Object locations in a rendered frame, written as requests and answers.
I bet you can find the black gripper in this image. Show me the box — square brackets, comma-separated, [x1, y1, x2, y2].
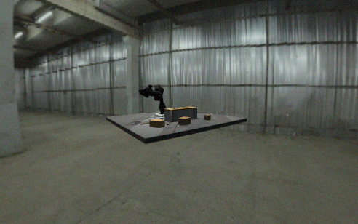
[139, 87, 154, 97]

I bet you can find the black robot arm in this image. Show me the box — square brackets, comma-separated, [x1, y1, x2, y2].
[148, 84, 166, 114]

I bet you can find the brown rectangular block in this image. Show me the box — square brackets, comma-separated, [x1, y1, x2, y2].
[178, 117, 191, 125]

